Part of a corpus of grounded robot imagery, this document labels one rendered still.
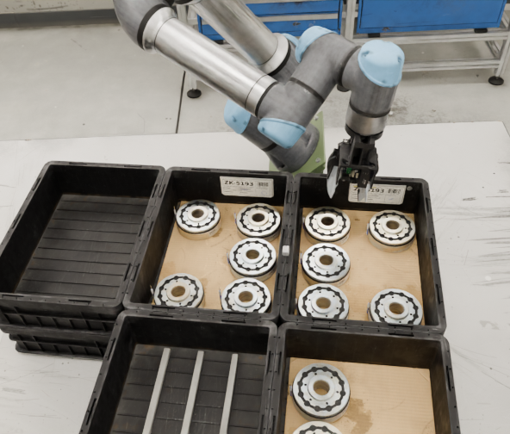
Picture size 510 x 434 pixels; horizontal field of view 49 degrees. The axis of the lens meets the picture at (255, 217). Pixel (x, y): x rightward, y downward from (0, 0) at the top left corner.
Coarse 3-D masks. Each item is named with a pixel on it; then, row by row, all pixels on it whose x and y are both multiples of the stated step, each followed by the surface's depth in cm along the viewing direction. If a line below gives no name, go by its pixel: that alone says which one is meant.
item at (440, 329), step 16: (304, 176) 128; (320, 176) 128; (432, 224) 116; (288, 240) 115; (432, 240) 113; (288, 256) 112; (432, 256) 111; (288, 272) 109; (432, 272) 108; (288, 288) 107; (288, 304) 104; (288, 320) 102; (304, 320) 102; (320, 320) 102; (336, 320) 102; (352, 320) 101
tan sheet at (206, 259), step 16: (224, 208) 136; (240, 208) 135; (176, 224) 133; (224, 224) 132; (176, 240) 129; (192, 240) 129; (208, 240) 129; (224, 240) 129; (240, 240) 129; (176, 256) 126; (192, 256) 126; (208, 256) 126; (224, 256) 126; (160, 272) 123; (176, 272) 123; (192, 272) 123; (208, 272) 123; (224, 272) 123; (208, 288) 120; (224, 288) 120; (272, 288) 119; (208, 304) 117
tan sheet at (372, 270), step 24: (360, 216) 132; (408, 216) 131; (360, 240) 127; (360, 264) 122; (384, 264) 122; (408, 264) 122; (360, 288) 118; (384, 288) 118; (408, 288) 118; (360, 312) 114
